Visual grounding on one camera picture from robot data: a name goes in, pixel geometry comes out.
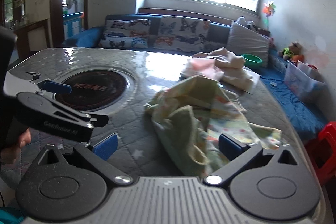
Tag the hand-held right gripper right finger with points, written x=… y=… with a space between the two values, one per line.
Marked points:
x=231 y=147

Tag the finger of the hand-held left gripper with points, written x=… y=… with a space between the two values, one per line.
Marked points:
x=59 y=87
x=99 y=121

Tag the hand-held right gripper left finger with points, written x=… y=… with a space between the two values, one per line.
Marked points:
x=105 y=147

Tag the green printed baby garment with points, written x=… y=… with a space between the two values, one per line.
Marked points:
x=183 y=121

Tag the person's left hand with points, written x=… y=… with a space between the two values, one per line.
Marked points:
x=25 y=138

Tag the round black induction cooktop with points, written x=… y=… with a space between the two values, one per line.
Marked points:
x=92 y=94

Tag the grey quilted star table cover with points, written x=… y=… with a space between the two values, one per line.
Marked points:
x=136 y=134

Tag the blue and white cabinet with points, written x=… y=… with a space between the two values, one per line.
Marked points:
x=73 y=24

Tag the pink and white cloth packet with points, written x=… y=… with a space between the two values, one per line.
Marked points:
x=236 y=74

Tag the blue sofa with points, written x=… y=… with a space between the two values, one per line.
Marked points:
x=296 y=111

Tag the butterfly print cushion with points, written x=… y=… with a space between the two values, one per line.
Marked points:
x=123 y=35
x=181 y=33

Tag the pink cloth in clear bag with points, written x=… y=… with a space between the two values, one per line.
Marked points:
x=202 y=67

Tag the green plastic bowl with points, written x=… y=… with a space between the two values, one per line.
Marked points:
x=253 y=61

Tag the red plastic stool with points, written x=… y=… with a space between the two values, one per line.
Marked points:
x=323 y=145

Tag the clear plastic storage box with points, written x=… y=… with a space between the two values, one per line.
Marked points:
x=302 y=81

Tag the grey pillow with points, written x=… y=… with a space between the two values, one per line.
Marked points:
x=248 y=43

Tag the teal cloth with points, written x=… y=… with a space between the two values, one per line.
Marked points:
x=10 y=216

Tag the brown plush toy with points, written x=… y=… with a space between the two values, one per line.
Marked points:
x=292 y=52

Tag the white plush toy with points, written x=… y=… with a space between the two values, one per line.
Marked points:
x=246 y=23

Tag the colourful pinwheel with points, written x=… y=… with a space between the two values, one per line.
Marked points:
x=270 y=10

